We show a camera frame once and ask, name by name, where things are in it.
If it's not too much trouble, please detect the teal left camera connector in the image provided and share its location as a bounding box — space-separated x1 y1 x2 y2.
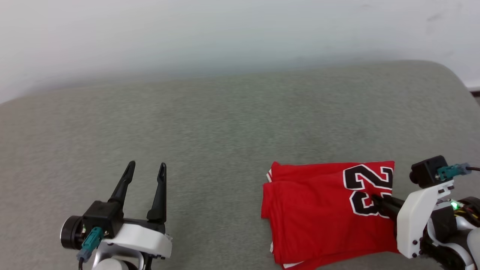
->
76 226 104 262

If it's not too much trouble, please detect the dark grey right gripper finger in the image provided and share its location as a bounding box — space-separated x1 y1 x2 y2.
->
370 194 406 213
378 204 400 222

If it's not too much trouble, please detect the teal camera connector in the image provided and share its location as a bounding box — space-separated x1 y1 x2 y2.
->
436 163 471 181
76 226 104 262

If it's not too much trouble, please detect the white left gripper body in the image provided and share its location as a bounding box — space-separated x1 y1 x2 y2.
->
101 217 173 259

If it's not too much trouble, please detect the teal right camera connector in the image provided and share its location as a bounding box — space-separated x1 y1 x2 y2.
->
436 163 471 181

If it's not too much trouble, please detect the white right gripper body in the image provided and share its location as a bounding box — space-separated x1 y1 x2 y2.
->
396 179 455 259

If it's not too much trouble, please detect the grey-green fabric sofa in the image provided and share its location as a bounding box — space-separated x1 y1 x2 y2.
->
0 60 480 270

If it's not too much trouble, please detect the red and white basketball jersey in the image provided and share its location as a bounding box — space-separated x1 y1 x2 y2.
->
261 160 400 270

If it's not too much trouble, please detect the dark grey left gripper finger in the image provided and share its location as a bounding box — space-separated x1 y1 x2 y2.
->
147 162 167 222
108 161 136 206

